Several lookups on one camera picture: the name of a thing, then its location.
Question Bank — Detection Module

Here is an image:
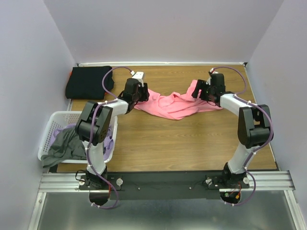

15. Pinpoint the pink t shirt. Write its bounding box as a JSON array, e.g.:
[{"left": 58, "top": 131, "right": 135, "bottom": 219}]
[{"left": 134, "top": 80, "right": 221, "bottom": 120}]

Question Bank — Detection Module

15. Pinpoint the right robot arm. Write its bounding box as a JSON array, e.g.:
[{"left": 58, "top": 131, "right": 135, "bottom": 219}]
[{"left": 191, "top": 72, "right": 273, "bottom": 188}]

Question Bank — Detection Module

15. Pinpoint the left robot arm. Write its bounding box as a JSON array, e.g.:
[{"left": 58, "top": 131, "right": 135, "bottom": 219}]
[{"left": 75, "top": 72, "right": 149, "bottom": 189}]

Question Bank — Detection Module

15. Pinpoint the black folded t shirt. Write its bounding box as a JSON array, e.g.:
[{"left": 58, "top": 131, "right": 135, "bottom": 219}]
[{"left": 65, "top": 66, "right": 114, "bottom": 100}]

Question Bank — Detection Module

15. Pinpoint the lavender t shirt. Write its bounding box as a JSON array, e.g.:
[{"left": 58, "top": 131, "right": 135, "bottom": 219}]
[{"left": 49, "top": 123, "right": 117, "bottom": 162}]

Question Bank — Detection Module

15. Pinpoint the grey t shirt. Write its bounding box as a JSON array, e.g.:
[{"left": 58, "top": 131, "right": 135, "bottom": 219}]
[{"left": 41, "top": 127, "right": 86, "bottom": 168}]

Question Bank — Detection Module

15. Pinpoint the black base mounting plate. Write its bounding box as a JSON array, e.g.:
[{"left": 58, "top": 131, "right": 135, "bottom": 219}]
[{"left": 75, "top": 170, "right": 249, "bottom": 201}]

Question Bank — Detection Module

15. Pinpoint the white plastic laundry basket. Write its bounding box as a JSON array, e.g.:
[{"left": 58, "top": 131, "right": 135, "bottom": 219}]
[{"left": 37, "top": 111, "right": 118, "bottom": 163}]

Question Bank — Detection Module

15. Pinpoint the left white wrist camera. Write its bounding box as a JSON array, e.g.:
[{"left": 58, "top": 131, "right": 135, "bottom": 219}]
[{"left": 130, "top": 70, "right": 145, "bottom": 87}]

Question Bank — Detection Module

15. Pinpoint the white wall base trim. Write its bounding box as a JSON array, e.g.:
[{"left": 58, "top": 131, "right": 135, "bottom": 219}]
[{"left": 77, "top": 61, "right": 244, "bottom": 67}]

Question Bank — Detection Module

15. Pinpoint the aluminium extrusion rail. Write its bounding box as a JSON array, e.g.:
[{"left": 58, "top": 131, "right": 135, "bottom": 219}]
[{"left": 38, "top": 171, "right": 295, "bottom": 193}]

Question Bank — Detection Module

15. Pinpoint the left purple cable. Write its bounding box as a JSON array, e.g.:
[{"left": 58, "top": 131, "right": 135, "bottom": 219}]
[{"left": 85, "top": 66, "right": 135, "bottom": 209}]

